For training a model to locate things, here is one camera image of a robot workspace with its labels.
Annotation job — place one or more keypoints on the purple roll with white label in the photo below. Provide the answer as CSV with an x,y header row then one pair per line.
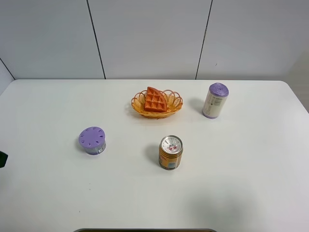
x,y
215,100

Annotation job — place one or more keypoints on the woven orange wicker basket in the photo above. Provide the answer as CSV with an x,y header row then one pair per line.
x,y
173,99

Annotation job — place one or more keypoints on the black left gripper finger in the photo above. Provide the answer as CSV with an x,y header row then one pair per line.
x,y
3,159

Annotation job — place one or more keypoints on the gold drink can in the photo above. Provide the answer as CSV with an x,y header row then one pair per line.
x,y
170,152

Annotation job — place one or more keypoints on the purple round air freshener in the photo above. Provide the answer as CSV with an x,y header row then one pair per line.
x,y
92,140

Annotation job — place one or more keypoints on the orange waffle wedge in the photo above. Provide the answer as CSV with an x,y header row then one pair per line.
x,y
155,101

